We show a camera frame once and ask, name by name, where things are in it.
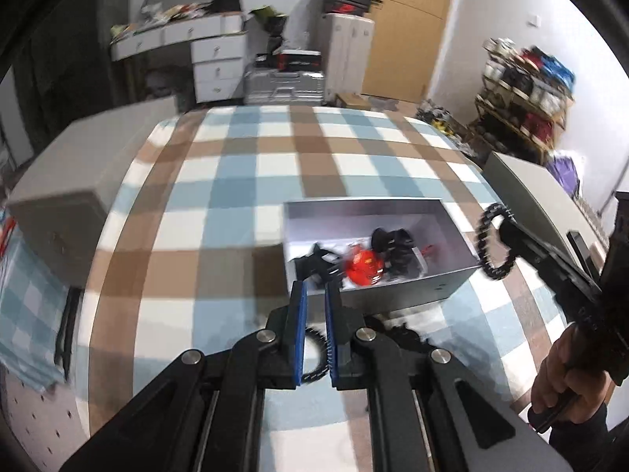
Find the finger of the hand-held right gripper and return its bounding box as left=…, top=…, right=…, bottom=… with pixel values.
left=496, top=216, right=603, bottom=323
left=566, top=230, right=607, bottom=281

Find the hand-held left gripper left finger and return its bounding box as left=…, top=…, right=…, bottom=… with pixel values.
left=59, top=280, right=309, bottom=472

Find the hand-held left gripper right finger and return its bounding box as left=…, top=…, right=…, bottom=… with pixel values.
left=324, top=282, right=573, bottom=472

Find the black spiral hair tie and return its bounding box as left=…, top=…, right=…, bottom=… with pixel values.
left=303, top=327, right=329, bottom=385
left=474, top=203, right=517, bottom=281

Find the red round badge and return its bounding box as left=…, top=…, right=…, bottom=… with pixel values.
left=343, top=248, right=385, bottom=287

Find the black hair claw clip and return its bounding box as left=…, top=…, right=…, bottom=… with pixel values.
left=294, top=242, right=345, bottom=283

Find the grey box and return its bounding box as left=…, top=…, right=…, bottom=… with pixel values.
left=282, top=197, right=485, bottom=313

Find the bundle of black hair ties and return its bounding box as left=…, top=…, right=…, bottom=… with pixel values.
left=371, top=227, right=418, bottom=276

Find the person's right forearm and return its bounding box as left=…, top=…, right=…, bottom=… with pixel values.
left=548, top=398, right=621, bottom=455

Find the person's right hand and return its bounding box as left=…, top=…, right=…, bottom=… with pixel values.
left=528, top=327, right=615, bottom=424

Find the wicker basket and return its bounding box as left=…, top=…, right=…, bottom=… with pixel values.
left=575, top=197, right=607, bottom=222

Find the grey nightstand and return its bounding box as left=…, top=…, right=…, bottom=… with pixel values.
left=484, top=151, right=610, bottom=276
left=6, top=96, right=180, bottom=288

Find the black hair band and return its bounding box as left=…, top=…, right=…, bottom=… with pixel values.
left=383, top=322, right=423, bottom=352

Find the purple bag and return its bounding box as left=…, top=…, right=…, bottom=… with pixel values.
left=547, top=155, right=588, bottom=200

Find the wooden shoe rack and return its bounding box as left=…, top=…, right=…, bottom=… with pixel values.
left=474, top=44, right=576, bottom=164

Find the pile of loose shoes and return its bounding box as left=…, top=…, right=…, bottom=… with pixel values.
left=417, top=100, right=473, bottom=153

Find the checked tablecloth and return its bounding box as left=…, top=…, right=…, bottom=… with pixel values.
left=74, top=103, right=576, bottom=472

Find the small brown cardboard box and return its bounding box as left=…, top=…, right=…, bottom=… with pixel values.
left=337, top=92, right=372, bottom=109

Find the silver suitcase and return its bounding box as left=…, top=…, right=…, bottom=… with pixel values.
left=244, top=69, right=326, bottom=105

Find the wooden door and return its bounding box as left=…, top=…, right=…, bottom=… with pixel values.
left=361, top=0, right=458, bottom=104

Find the white suitcase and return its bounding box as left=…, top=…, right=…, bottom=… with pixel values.
left=317, top=12, right=375, bottom=101

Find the blue checked cloth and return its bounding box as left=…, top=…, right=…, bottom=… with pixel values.
left=0, top=209, right=74, bottom=391

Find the white dotted mat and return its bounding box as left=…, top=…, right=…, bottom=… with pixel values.
left=0, top=369, right=94, bottom=472

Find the grey laundry heap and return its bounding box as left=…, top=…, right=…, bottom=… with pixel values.
left=145, top=71, right=190, bottom=104

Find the white dressing table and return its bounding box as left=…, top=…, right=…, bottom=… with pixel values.
left=109, top=12, right=251, bottom=104

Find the red and black shoe box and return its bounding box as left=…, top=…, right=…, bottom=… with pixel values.
left=324, top=0, right=372, bottom=17

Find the flower bouquet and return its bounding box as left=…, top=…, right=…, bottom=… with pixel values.
left=250, top=6, right=288, bottom=50

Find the dark refrigerator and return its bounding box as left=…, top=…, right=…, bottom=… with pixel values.
left=49, top=0, right=129, bottom=126

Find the clutter of small toiletries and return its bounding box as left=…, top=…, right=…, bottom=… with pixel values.
left=110, top=0, right=217, bottom=40

